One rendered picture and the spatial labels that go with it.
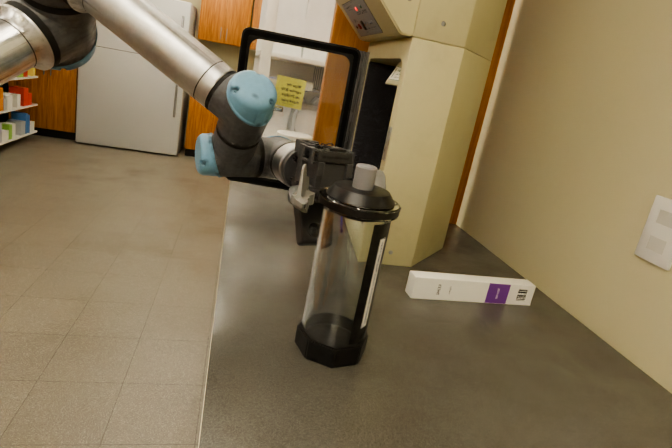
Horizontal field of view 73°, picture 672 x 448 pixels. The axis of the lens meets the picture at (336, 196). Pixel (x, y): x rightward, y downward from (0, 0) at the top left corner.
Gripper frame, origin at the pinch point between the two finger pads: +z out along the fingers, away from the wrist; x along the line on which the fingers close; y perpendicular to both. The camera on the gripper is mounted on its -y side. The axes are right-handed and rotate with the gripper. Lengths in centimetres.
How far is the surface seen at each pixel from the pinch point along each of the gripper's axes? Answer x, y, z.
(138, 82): 7, -2, -536
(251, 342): -10.9, -19.9, -3.5
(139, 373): -12, -107, -127
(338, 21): 23, 34, -62
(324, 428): -7.4, -20.9, 13.5
